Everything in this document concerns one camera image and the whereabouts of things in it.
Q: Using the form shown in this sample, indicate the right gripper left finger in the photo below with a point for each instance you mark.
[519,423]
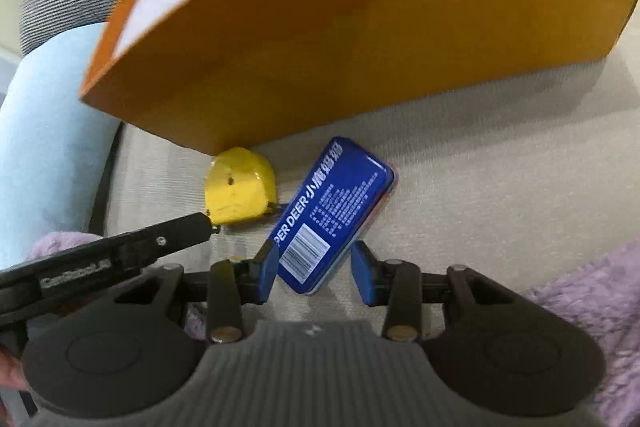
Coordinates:
[138,344]

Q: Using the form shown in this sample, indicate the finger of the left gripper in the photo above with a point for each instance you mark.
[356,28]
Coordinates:
[165,234]

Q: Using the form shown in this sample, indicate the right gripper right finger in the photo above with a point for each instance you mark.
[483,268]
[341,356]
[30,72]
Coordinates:
[495,348]

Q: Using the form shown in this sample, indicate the blue Super Deer tin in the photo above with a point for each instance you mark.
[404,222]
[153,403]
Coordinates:
[333,203]

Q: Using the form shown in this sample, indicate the yellow tape measure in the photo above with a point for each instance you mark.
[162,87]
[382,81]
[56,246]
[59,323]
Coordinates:
[240,186]

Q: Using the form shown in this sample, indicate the purple fluffy blanket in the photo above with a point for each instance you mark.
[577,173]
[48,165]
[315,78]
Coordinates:
[602,298]

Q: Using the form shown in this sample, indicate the light blue cushion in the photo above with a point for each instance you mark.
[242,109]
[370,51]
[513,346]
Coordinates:
[54,148]

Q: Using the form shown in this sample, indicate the orange cardboard box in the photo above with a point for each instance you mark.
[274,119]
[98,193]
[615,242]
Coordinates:
[212,74]

